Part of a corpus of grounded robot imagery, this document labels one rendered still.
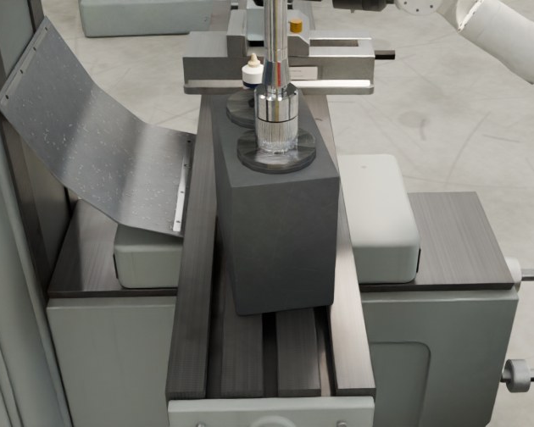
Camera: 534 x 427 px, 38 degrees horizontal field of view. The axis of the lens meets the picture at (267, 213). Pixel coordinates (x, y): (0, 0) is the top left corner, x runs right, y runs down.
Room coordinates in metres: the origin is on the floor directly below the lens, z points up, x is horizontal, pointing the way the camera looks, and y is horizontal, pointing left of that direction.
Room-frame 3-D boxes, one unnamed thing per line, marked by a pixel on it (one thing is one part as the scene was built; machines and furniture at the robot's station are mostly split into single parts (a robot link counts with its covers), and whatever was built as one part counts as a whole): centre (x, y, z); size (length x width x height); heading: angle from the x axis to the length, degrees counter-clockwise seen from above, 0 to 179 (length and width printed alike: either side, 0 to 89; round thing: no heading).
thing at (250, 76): (1.20, 0.02, 1.01); 0.04 x 0.04 x 0.11
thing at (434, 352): (1.10, -0.02, 0.45); 0.80 x 0.30 x 0.60; 90
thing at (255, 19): (1.34, 0.00, 1.07); 0.06 x 0.05 x 0.06; 178
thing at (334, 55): (1.34, -0.03, 1.01); 0.35 x 0.15 x 0.11; 88
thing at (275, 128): (0.75, -0.01, 1.18); 0.05 x 0.05 x 0.06
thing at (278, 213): (0.80, -0.01, 1.05); 0.22 x 0.12 x 0.20; 9
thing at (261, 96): (0.75, -0.01, 1.21); 0.05 x 0.05 x 0.01
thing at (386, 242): (1.10, 0.00, 0.81); 0.50 x 0.35 x 0.12; 90
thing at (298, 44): (1.34, -0.05, 1.04); 0.12 x 0.06 x 0.04; 178
